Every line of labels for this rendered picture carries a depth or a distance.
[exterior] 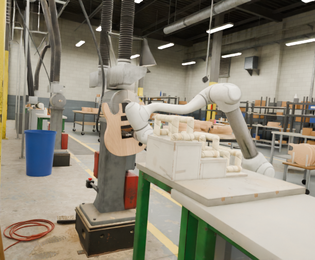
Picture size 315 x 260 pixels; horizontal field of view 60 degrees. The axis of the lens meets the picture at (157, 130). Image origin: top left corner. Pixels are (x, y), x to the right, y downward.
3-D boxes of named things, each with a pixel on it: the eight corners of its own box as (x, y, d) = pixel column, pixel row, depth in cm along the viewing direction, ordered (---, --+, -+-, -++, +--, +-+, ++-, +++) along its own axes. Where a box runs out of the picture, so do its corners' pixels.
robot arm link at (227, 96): (259, 170, 207) (282, 178, 187) (244, 182, 203) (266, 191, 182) (221, 79, 186) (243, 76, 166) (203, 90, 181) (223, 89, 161)
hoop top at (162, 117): (153, 119, 136) (154, 113, 136) (158, 120, 138) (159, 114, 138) (173, 122, 119) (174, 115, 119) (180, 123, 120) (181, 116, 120)
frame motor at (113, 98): (96, 117, 249) (98, 88, 247) (123, 118, 262) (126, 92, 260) (111, 120, 214) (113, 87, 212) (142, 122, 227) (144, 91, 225)
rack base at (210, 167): (168, 166, 148) (169, 149, 147) (193, 165, 156) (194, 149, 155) (199, 179, 124) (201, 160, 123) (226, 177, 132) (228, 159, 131)
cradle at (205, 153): (197, 156, 129) (198, 149, 129) (216, 156, 135) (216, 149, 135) (202, 158, 126) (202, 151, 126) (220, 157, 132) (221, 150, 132)
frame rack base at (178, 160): (144, 167, 141) (146, 134, 139) (169, 166, 148) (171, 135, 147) (171, 181, 117) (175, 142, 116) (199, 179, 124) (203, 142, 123)
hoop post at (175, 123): (168, 140, 122) (170, 119, 121) (175, 140, 124) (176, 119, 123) (172, 141, 119) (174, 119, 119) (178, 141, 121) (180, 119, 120)
